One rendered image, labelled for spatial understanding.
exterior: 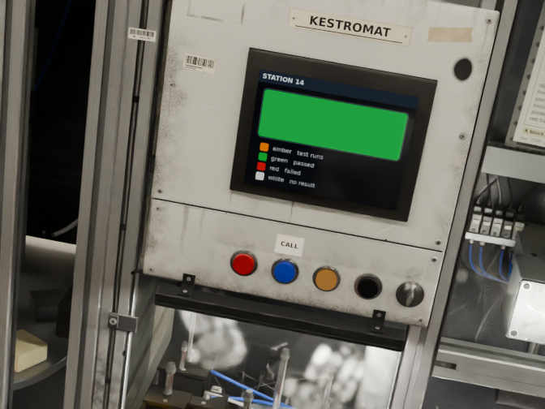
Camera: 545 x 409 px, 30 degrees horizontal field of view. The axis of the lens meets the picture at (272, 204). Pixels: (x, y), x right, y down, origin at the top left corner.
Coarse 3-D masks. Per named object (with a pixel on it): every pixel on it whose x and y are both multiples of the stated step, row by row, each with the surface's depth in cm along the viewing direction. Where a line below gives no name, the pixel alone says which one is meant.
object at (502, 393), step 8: (496, 392) 171; (504, 392) 169; (512, 392) 169; (496, 400) 170; (504, 400) 170; (512, 400) 170; (520, 400) 170; (528, 400) 169; (536, 400) 169; (544, 400) 169; (528, 408) 170; (536, 408) 170; (544, 408) 170
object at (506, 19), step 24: (480, 0) 132; (504, 0) 129; (504, 24) 130; (504, 48) 131; (480, 120) 135; (480, 144) 136; (456, 216) 140; (456, 240) 142; (432, 312) 146; (408, 336) 148; (432, 336) 147; (408, 360) 149; (432, 360) 149
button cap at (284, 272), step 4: (280, 264) 144; (284, 264) 144; (288, 264) 144; (276, 268) 144; (280, 268) 144; (284, 268) 144; (288, 268) 144; (292, 268) 144; (276, 272) 145; (280, 272) 144; (284, 272) 144; (288, 272) 144; (292, 272) 144; (276, 276) 145; (280, 276) 145; (284, 276) 145; (288, 276) 145; (292, 276) 144; (280, 280) 145; (284, 280) 145; (288, 280) 145
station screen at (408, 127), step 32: (256, 96) 134; (320, 96) 133; (352, 96) 133; (384, 96) 132; (256, 128) 136; (256, 160) 137; (288, 160) 137; (320, 160) 136; (352, 160) 136; (384, 160) 135; (320, 192) 138; (352, 192) 137; (384, 192) 137
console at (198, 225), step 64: (192, 0) 133; (256, 0) 132; (320, 0) 131; (384, 0) 130; (448, 0) 139; (192, 64) 136; (256, 64) 134; (320, 64) 133; (384, 64) 133; (448, 64) 132; (192, 128) 139; (448, 128) 135; (192, 192) 143; (256, 192) 140; (448, 192) 138; (192, 256) 146; (256, 256) 145; (320, 256) 144; (384, 256) 143; (384, 320) 146
